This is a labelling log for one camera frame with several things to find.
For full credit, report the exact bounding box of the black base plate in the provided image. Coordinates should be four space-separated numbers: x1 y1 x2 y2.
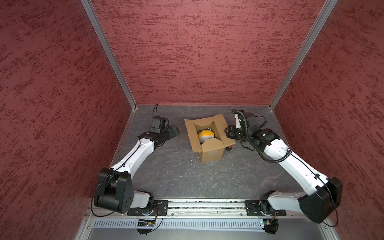
127 200 169 217
245 200 287 217

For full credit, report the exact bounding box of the yellow white object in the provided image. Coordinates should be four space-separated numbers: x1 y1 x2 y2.
197 128 215 145

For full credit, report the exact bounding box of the aluminium left corner post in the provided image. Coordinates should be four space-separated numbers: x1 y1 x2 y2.
81 0 137 111

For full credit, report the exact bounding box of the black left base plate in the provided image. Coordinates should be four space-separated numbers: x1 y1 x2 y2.
127 200 169 217

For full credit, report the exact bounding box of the controller board with wires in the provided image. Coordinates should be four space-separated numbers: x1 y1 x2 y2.
263 215 279 235
136 217 164 235

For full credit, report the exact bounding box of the aluminium corner post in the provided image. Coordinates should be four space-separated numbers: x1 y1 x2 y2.
81 0 137 111
269 0 338 112

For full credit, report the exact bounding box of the aluminium front rail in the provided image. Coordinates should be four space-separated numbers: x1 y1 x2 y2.
85 197 329 218

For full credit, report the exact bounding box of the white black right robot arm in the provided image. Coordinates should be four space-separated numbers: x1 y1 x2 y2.
225 110 343 224

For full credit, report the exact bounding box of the white slotted cable duct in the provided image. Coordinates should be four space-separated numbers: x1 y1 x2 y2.
91 218 271 230

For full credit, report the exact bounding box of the aluminium right corner post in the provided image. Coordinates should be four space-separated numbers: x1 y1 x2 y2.
269 0 338 112

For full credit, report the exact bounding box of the right controller board with wires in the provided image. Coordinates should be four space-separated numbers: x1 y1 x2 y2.
263 215 279 235

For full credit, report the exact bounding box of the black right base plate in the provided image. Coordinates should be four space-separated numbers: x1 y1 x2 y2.
245 200 287 217

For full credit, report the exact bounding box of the left controller board with wires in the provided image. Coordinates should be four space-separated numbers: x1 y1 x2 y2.
136 217 164 235

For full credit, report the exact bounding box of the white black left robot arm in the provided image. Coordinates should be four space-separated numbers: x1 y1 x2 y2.
91 116 179 215

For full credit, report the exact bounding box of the brown cardboard express box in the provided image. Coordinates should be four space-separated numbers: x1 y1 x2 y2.
185 114 236 164

